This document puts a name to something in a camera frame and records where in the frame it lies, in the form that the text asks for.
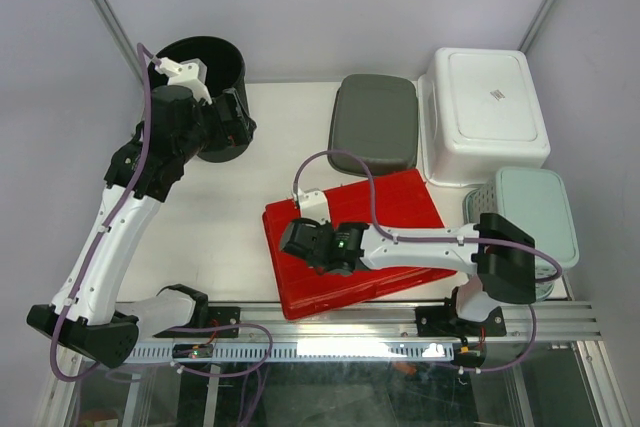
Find black round plastic bin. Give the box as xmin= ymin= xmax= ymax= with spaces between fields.
xmin=158 ymin=36 xmax=257 ymax=163

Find red plastic tray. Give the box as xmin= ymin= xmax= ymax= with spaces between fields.
xmin=261 ymin=168 xmax=458 ymax=321

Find dark grey plastic tray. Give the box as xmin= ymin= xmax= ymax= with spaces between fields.
xmin=328 ymin=74 xmax=418 ymax=176

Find large white plastic tub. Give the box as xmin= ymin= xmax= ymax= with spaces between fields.
xmin=417 ymin=47 xmax=551 ymax=187

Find teal perforated plastic basket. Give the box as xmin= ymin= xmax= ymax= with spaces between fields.
xmin=462 ymin=167 xmax=579 ymax=271

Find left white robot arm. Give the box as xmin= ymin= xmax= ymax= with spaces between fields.
xmin=27 ymin=86 xmax=256 ymax=368

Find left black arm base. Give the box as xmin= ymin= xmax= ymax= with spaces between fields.
xmin=154 ymin=284 xmax=241 ymax=338

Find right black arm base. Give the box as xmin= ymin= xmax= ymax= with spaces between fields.
xmin=414 ymin=298 xmax=507 ymax=339

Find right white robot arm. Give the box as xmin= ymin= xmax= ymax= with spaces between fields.
xmin=279 ymin=213 xmax=537 ymax=334

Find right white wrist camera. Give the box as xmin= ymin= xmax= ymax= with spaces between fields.
xmin=292 ymin=187 xmax=331 ymax=224

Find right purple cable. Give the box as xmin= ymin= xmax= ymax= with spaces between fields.
xmin=293 ymin=149 xmax=564 ymax=376

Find aluminium mounting rail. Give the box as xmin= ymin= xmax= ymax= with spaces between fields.
xmin=134 ymin=300 xmax=596 ymax=343

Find white slotted cable duct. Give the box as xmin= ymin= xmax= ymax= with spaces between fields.
xmin=126 ymin=339 xmax=454 ymax=364

